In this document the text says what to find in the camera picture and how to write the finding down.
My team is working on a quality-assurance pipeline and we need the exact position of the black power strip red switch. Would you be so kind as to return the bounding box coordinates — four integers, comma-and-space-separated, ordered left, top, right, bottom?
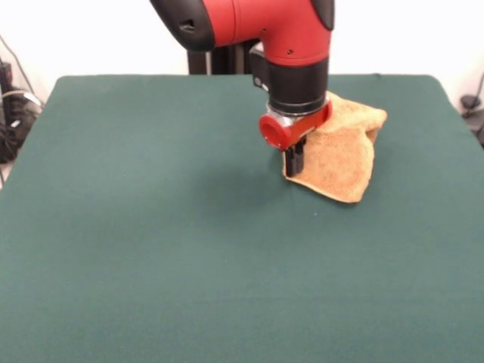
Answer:
0, 60, 14, 94

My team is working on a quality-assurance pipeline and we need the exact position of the dark green table cloth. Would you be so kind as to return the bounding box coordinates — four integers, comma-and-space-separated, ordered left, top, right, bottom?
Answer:
0, 73, 484, 363

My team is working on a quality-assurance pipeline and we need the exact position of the orange terry towel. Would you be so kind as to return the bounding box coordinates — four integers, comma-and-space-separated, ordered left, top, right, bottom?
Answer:
281, 92, 389, 204

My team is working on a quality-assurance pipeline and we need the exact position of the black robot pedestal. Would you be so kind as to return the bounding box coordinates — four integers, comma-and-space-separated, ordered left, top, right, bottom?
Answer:
187, 39, 265, 76

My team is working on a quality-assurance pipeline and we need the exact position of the bundle of black cables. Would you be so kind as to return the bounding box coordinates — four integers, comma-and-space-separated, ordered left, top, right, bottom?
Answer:
0, 88, 43, 164

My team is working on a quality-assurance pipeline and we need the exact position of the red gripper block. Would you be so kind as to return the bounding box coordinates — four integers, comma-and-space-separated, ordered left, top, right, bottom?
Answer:
259, 100, 334, 178

